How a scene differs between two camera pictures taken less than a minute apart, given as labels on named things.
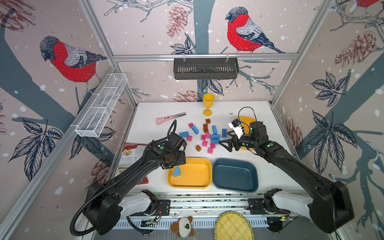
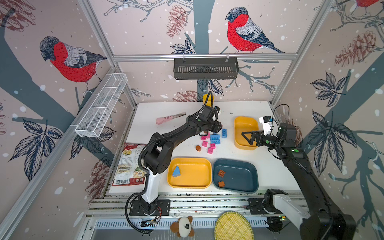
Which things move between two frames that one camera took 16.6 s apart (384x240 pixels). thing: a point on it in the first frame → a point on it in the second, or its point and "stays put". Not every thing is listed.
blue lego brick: [224, 133] stays put
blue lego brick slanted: [176, 172] stays put
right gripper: [231, 141] → [255, 135]
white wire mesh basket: [91, 123] stays put
